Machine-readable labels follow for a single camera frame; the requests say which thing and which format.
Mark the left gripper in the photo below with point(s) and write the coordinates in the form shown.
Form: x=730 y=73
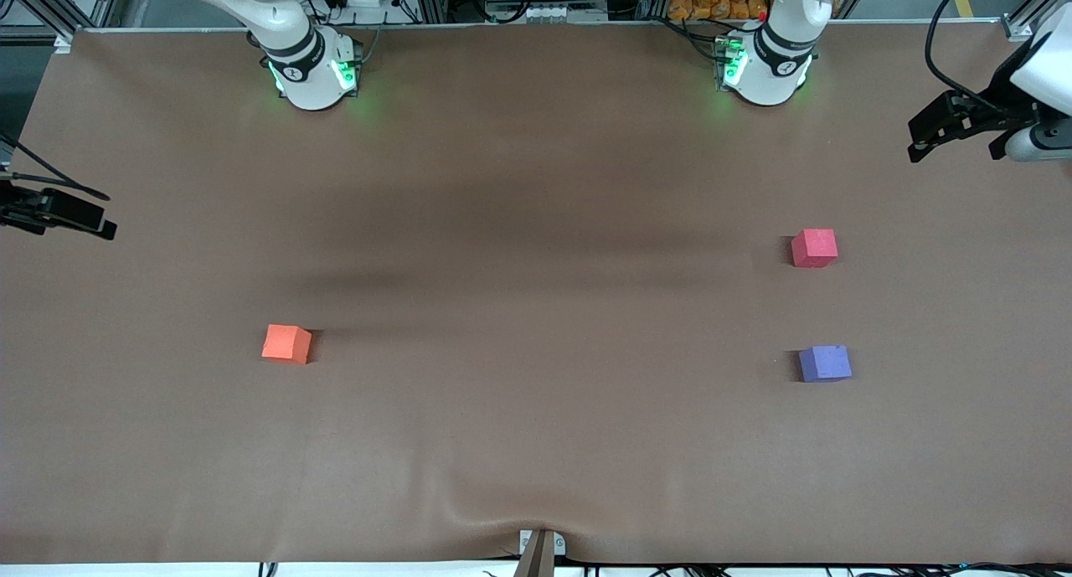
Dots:
x=1003 y=89

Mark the orange foam block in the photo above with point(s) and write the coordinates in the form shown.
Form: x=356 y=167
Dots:
x=286 y=343

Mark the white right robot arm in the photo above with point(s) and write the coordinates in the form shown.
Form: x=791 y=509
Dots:
x=306 y=66

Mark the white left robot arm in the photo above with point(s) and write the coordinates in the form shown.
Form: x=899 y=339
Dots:
x=775 y=62

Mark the red foam block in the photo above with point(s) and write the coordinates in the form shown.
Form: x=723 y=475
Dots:
x=814 y=248

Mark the purple foam block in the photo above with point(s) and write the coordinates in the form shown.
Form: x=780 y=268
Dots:
x=825 y=363

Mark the brown table cover mat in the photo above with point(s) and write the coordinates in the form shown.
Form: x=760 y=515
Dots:
x=536 y=309

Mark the metal clamp bracket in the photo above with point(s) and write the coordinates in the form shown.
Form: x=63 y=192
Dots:
x=540 y=552

